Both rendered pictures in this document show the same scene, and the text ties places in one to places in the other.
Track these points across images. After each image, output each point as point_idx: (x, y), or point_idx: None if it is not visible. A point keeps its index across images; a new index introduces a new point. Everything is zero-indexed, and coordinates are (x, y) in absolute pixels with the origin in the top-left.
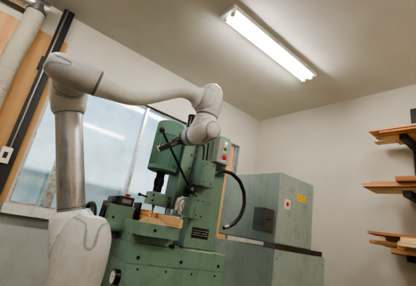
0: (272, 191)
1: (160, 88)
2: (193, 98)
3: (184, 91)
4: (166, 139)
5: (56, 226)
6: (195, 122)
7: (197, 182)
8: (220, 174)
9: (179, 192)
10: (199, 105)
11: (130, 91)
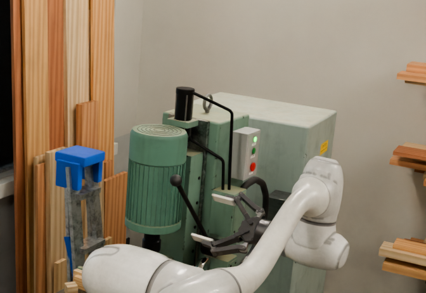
0: (290, 159)
1: (281, 231)
2: (311, 209)
3: (305, 211)
4: (182, 193)
5: None
6: (310, 245)
7: (222, 233)
8: (238, 186)
9: (187, 251)
10: (316, 216)
11: (260, 277)
